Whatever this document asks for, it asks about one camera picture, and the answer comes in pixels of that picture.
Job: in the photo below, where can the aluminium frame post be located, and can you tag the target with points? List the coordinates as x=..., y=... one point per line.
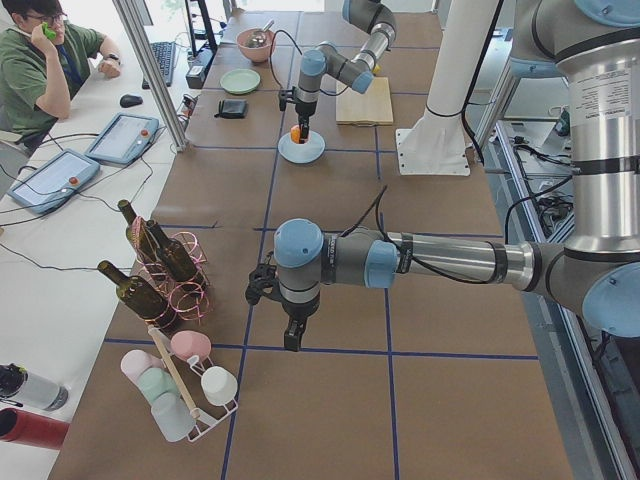
x=133, y=26

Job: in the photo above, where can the orange mandarin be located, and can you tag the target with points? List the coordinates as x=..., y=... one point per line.
x=296, y=135

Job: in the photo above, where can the dark wine bottle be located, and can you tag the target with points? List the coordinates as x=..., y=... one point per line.
x=140, y=239
x=174, y=256
x=142, y=298

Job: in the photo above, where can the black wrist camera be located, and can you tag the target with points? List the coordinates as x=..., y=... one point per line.
x=262, y=283

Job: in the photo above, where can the red cylinder bottle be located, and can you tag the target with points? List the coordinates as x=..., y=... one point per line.
x=23, y=427

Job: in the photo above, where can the blue plate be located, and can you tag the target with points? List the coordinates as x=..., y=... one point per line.
x=301, y=153

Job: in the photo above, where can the grey folded cloth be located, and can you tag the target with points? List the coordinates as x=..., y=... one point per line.
x=232, y=109

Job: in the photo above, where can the copper wire wine rack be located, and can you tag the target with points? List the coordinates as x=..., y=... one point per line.
x=188, y=297

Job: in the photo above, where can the white cup rack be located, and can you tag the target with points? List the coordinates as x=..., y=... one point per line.
x=187, y=376

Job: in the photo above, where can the far teach pendant tablet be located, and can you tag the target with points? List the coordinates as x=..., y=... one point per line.
x=124, y=139

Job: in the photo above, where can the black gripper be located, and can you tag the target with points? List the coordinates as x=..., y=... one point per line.
x=304, y=108
x=297, y=314

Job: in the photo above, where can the pale blue cup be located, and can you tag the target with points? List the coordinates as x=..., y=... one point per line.
x=172, y=417

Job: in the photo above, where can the near teach pendant tablet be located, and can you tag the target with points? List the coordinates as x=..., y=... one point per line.
x=51, y=185

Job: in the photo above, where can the seated person green shirt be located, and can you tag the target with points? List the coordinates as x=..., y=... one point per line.
x=44, y=63

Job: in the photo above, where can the green plate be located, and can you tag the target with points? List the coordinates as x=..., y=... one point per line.
x=240, y=81

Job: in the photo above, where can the black keyboard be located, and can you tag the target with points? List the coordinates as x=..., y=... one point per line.
x=165, y=55

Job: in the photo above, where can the grey water bottle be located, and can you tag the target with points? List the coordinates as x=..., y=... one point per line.
x=20, y=387

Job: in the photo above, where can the pale pink cup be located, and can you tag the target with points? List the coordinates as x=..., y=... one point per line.
x=135, y=362

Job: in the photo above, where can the pale green cup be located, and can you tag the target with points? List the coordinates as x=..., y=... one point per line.
x=154, y=382

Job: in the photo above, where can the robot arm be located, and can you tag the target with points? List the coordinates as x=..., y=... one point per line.
x=357, y=73
x=595, y=273

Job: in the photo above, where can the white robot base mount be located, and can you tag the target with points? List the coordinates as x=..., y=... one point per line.
x=436, y=145

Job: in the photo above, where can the metal scoop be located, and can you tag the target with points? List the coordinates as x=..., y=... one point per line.
x=258, y=37

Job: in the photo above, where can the white cup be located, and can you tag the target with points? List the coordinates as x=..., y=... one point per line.
x=219, y=386

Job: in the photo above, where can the wooden cutting board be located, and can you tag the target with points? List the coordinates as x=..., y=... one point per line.
x=374, y=107

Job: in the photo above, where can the black computer mouse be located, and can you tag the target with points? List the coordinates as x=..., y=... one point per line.
x=130, y=100

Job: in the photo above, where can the teach pendant tablet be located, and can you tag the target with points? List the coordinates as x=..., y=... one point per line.
x=124, y=139
x=51, y=185

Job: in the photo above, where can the pink bowl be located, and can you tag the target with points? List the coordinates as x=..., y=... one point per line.
x=257, y=52

